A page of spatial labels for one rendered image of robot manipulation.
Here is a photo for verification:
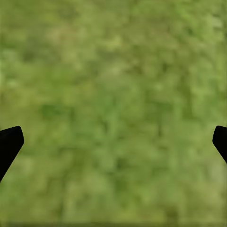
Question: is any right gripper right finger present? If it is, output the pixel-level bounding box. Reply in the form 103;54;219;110
212;125;227;163

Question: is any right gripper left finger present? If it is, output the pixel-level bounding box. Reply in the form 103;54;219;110
0;126;24;182

